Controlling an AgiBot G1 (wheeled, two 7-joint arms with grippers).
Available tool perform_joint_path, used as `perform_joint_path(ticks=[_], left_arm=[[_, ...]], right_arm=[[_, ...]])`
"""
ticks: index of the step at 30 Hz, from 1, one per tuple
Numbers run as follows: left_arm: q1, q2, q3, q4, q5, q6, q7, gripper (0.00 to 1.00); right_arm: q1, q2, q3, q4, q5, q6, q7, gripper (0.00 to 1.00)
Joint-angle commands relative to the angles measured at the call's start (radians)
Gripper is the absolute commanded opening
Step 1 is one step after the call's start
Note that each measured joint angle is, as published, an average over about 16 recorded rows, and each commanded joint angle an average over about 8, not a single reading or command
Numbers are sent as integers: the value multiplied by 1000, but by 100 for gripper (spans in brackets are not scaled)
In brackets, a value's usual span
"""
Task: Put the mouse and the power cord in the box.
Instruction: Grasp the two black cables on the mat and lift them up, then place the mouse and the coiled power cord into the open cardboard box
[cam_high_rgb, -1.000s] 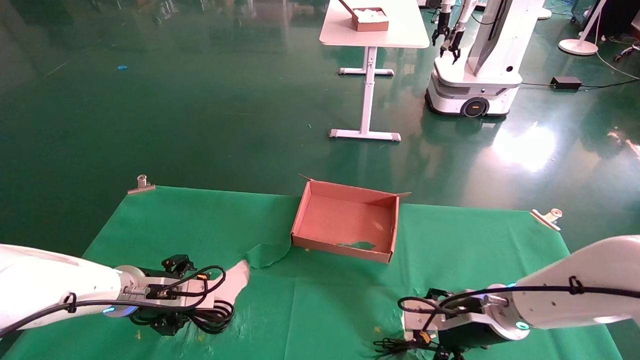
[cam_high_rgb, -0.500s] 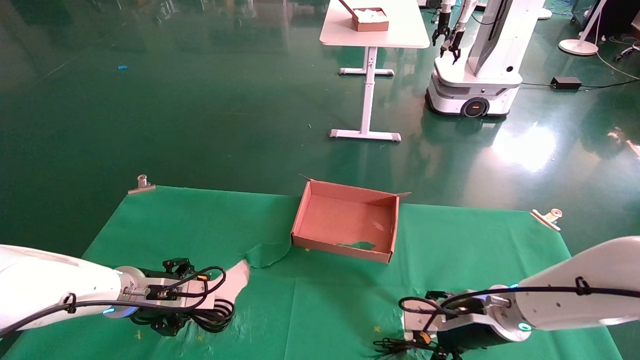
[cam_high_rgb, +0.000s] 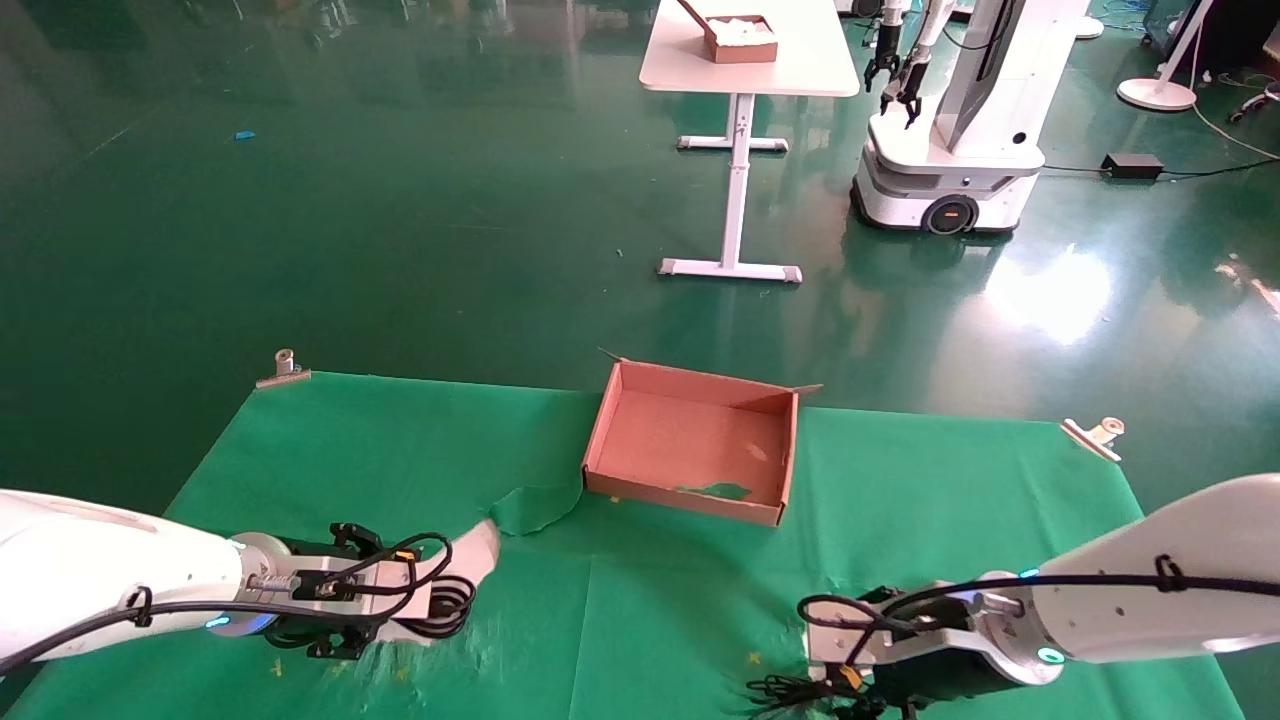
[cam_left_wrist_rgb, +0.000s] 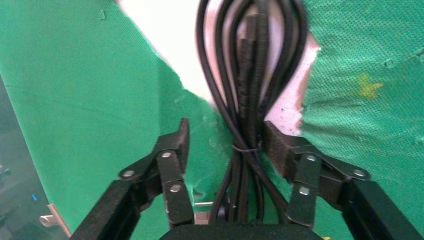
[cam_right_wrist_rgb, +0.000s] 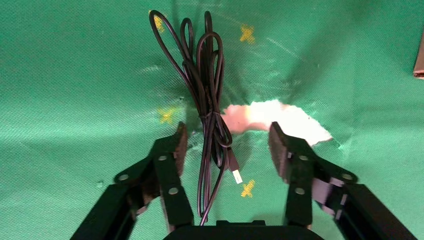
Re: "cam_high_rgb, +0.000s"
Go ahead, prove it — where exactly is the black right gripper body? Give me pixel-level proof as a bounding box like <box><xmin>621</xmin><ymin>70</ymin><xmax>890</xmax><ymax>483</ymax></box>
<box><xmin>856</xmin><ymin>587</ymin><xmax>1014</xmax><ymax>716</ymax></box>

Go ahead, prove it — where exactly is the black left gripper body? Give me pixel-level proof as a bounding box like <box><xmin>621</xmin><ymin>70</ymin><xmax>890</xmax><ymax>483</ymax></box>
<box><xmin>265</xmin><ymin>521</ymin><xmax>422</xmax><ymax>662</ymax></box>

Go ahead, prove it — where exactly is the thick black cable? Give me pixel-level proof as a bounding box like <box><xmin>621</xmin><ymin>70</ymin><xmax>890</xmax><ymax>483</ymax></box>
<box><xmin>398</xmin><ymin>573</ymin><xmax>478</xmax><ymax>642</ymax></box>

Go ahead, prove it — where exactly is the thin black cable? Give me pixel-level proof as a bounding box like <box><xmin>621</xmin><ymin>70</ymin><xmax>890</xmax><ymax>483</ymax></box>
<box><xmin>744</xmin><ymin>673</ymin><xmax>906</xmax><ymax>720</ymax></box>

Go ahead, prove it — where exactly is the open brown cardboard box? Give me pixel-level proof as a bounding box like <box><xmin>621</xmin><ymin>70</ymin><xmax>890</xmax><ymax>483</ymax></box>
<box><xmin>581</xmin><ymin>349</ymin><xmax>824</xmax><ymax>528</ymax></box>

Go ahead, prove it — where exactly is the small brown cardboard box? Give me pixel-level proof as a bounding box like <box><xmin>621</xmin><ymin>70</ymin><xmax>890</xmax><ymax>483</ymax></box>
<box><xmin>677</xmin><ymin>0</ymin><xmax>780</xmax><ymax>66</ymax></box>

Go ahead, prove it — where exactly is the silver binder clip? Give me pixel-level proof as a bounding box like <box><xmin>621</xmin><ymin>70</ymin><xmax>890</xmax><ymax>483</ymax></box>
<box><xmin>1060</xmin><ymin>417</ymin><xmax>1127</xmax><ymax>464</ymax></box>
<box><xmin>255</xmin><ymin>348</ymin><xmax>312</xmax><ymax>391</ymax></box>

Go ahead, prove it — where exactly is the green tablecloth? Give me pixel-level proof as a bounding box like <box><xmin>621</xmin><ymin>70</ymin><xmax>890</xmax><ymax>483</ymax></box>
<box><xmin>3</xmin><ymin>371</ymin><xmax>1247</xmax><ymax>720</ymax></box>

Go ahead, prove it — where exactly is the white wheeled background robot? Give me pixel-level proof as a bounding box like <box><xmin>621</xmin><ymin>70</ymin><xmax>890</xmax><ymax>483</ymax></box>
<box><xmin>850</xmin><ymin>0</ymin><xmax>1093</xmax><ymax>238</ymax></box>

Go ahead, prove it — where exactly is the black power adapter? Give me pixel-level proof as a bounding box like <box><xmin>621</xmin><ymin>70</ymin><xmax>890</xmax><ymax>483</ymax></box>
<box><xmin>1101</xmin><ymin>152</ymin><xmax>1166</xmax><ymax>182</ymax></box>

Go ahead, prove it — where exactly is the background robot black gripper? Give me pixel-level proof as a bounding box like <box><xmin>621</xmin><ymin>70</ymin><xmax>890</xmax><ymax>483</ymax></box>
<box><xmin>879</xmin><ymin>53</ymin><xmax>926</xmax><ymax>129</ymax></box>
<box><xmin>864</xmin><ymin>38</ymin><xmax>904</xmax><ymax>95</ymax></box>

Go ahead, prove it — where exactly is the white floor lamp stand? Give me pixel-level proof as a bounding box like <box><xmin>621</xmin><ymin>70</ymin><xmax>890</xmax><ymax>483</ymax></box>
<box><xmin>1116</xmin><ymin>0</ymin><xmax>1217</xmax><ymax>113</ymax></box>

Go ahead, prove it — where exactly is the white packing material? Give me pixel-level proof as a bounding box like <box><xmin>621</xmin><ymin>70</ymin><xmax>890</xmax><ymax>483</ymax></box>
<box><xmin>707</xmin><ymin>14</ymin><xmax>778</xmax><ymax>48</ymax></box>

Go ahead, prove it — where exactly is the dark background furniture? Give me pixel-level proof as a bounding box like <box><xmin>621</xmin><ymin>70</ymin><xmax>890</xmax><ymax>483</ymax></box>
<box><xmin>1143</xmin><ymin>0</ymin><xmax>1280</xmax><ymax>73</ymax></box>

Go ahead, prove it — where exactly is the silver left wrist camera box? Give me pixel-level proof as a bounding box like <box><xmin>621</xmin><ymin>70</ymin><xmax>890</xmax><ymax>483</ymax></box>
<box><xmin>248</xmin><ymin>553</ymin><xmax>422</xmax><ymax>614</ymax></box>

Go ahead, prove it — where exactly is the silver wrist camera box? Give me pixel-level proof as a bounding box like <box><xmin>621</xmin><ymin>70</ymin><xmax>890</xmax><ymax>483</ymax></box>
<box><xmin>248</xmin><ymin>553</ymin><xmax>422</xmax><ymax>614</ymax></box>
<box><xmin>804</xmin><ymin>596</ymin><xmax>1003</xmax><ymax>683</ymax></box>

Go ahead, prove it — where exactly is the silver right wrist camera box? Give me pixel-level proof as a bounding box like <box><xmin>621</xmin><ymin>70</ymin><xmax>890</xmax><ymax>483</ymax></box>
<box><xmin>804</xmin><ymin>596</ymin><xmax>1003</xmax><ymax>683</ymax></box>

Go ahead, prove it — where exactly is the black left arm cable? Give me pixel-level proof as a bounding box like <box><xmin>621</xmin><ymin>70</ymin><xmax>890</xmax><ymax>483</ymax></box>
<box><xmin>0</xmin><ymin>531</ymin><xmax>457</xmax><ymax>668</ymax></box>

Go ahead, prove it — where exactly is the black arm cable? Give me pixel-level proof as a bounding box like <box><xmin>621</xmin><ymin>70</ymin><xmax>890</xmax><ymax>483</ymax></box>
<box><xmin>0</xmin><ymin>531</ymin><xmax>457</xmax><ymax>668</ymax></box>
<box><xmin>797</xmin><ymin>554</ymin><xmax>1280</xmax><ymax>668</ymax></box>

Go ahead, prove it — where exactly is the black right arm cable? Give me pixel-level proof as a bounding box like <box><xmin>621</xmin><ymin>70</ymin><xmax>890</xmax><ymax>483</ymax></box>
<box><xmin>797</xmin><ymin>554</ymin><xmax>1280</xmax><ymax>668</ymax></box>

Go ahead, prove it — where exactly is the black floor power cable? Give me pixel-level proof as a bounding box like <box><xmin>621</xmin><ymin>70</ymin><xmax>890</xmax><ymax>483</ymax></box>
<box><xmin>1040</xmin><ymin>155</ymin><xmax>1280</xmax><ymax>184</ymax></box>

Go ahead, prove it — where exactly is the white pedestal table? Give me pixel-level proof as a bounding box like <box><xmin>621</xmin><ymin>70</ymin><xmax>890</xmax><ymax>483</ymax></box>
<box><xmin>638</xmin><ymin>0</ymin><xmax>861</xmax><ymax>286</ymax></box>

